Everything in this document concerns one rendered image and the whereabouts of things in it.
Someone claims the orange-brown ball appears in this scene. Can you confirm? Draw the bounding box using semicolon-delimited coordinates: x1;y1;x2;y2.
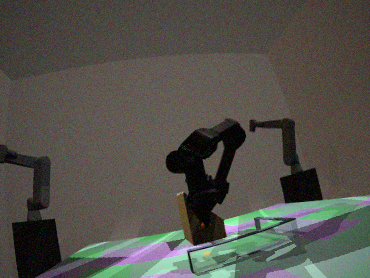
201;223;211;230

